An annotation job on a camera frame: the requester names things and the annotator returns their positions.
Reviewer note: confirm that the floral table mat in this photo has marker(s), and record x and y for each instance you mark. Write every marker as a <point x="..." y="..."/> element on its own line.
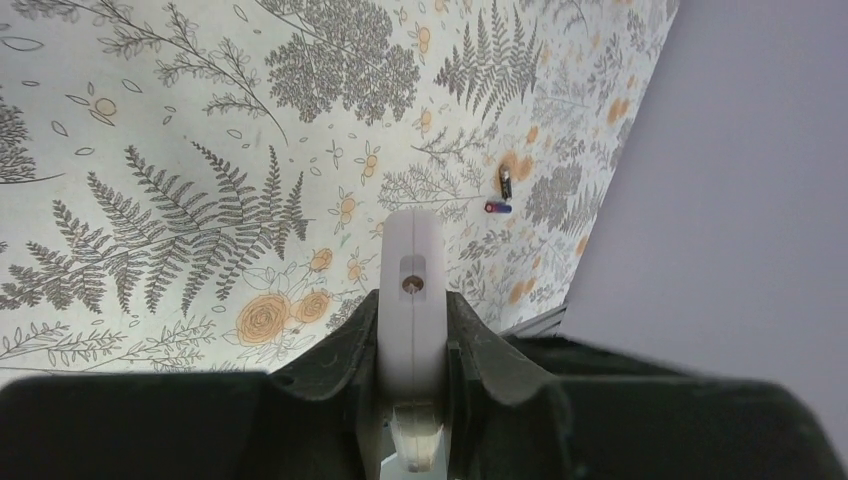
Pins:
<point x="203" y="185"/>

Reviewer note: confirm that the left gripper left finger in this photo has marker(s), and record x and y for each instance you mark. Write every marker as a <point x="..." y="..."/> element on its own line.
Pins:
<point x="315" y="418"/>

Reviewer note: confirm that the white red remote control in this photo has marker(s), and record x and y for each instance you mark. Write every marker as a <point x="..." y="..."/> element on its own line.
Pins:
<point x="412" y="333"/>

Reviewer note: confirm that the black battery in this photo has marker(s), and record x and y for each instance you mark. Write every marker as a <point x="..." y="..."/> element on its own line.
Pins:
<point x="505" y="182"/>

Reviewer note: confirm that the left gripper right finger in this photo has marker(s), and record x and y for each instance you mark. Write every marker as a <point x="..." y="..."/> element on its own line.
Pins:
<point x="554" y="408"/>

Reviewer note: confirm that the purple battery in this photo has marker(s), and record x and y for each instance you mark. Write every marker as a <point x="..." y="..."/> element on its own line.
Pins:
<point x="498" y="208"/>

